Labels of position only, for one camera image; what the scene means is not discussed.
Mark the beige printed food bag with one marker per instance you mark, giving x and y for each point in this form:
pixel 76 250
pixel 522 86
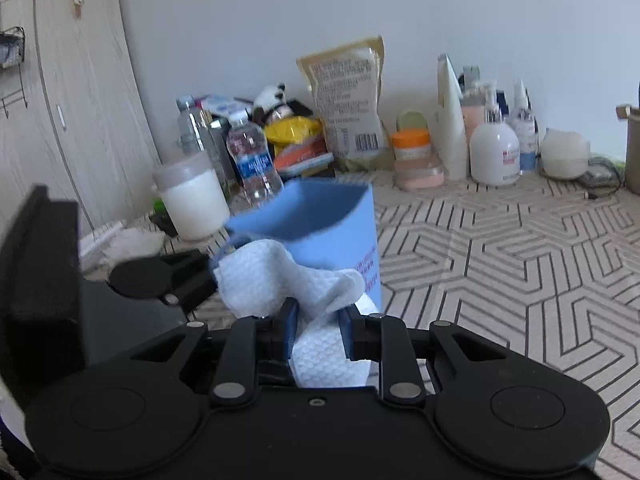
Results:
pixel 347 105

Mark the green round lid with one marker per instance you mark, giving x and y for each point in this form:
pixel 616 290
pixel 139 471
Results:
pixel 412 120

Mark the panda plush toy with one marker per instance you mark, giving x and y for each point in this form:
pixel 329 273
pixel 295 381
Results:
pixel 272 102

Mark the white paper towel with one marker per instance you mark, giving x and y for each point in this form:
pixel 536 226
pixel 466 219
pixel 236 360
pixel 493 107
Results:
pixel 270 280

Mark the crumpled white tissue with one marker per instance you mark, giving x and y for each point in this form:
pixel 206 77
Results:
pixel 132 245

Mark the pink cosmetic bottle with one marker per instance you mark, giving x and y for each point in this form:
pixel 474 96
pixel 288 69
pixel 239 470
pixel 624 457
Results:
pixel 472 110

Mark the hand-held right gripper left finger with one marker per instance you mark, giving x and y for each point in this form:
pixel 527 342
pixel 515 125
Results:
pixel 288 327

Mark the white cosmetic tube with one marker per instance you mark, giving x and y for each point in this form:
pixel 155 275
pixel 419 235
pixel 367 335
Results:
pixel 450 125

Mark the geometric patterned tablecloth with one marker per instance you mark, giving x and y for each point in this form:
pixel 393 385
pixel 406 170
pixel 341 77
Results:
pixel 500 260

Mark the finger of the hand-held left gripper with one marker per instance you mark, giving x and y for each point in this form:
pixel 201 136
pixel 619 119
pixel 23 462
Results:
pixel 192 277

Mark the white round humidifier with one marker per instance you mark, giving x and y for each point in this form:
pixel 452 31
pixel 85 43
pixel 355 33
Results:
pixel 565 155

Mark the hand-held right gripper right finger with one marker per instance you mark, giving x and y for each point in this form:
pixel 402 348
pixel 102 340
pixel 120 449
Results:
pixel 346 332

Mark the orange flat box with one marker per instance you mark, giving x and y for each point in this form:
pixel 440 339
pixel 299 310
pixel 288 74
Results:
pixel 300 152

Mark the clear empty plastic bottle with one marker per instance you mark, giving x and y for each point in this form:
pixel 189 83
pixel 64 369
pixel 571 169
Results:
pixel 192 130

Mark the white pump bottle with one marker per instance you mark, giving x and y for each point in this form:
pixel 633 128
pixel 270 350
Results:
pixel 494 155

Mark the water bottle with blue label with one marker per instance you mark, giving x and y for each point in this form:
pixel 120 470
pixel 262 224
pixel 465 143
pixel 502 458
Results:
pixel 252 160

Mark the yellow snack packet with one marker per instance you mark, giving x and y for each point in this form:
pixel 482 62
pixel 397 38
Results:
pixel 290 130

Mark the blue and white packet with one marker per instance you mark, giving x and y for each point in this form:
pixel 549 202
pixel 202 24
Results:
pixel 225 106

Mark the light wooden wardrobe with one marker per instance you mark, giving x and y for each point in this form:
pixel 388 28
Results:
pixel 75 110

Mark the green small object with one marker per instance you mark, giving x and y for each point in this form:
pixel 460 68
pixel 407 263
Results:
pixel 160 206

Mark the white jar with translucent lid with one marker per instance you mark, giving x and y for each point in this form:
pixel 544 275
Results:
pixel 192 200

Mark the orange lid cream jar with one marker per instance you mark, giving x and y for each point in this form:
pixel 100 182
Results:
pixel 420 175

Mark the black upright box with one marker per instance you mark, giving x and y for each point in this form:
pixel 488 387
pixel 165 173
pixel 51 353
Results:
pixel 222 155

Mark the clear spray bottle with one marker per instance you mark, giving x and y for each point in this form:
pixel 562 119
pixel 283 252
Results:
pixel 524 135

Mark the jar with orange lid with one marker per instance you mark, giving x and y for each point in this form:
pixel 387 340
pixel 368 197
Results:
pixel 411 145

